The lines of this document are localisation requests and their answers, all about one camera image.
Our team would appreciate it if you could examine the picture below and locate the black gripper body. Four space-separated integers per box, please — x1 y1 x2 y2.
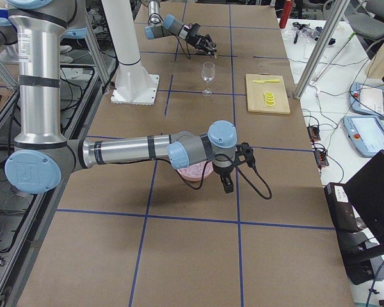
186 30 207 51
212 155 234 175

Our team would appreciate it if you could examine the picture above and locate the steel double jigger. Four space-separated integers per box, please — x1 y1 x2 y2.
211 49 218 59

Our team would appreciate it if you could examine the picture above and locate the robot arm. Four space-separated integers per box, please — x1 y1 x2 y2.
4 1 238 194
145 1 217 58

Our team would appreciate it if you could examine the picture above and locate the clear wine glass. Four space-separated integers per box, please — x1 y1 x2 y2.
201 62 216 97

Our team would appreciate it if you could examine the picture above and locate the pink bowl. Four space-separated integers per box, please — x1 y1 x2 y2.
177 161 213 182

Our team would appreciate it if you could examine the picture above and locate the bamboo cutting board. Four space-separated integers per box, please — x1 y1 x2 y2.
245 74 291 114

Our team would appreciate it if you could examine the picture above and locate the yellow plastic knife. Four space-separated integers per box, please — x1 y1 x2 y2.
252 79 280 84

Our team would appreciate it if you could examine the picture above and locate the red bottle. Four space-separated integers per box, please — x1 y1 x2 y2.
279 0 294 29

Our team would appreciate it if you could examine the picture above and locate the clear plastic bag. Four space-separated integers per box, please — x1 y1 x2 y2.
282 22 323 44

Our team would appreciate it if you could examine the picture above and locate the black box device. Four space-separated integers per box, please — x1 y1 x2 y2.
324 182 367 233

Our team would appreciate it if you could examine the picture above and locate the black monitor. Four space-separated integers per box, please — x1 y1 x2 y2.
344 150 384 243

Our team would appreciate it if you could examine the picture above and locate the grey teach pendant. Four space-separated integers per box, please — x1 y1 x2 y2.
350 82 384 120
342 115 384 157

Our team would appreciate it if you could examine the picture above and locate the grey office chair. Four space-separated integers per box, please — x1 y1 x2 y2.
348 0 384 51

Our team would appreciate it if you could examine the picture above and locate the black camera cable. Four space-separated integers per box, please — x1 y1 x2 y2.
174 33 193 61
166 153 273 201

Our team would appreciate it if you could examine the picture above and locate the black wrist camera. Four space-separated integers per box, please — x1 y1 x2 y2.
235 142 256 169
189 23 200 35

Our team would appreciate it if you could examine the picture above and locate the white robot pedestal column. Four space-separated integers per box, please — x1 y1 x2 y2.
102 0 141 66

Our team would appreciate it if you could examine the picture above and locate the green handled reacher grabber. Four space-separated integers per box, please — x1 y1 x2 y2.
309 31 356 86

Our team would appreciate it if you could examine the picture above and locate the aluminium frame post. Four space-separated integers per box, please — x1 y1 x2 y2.
294 0 349 100

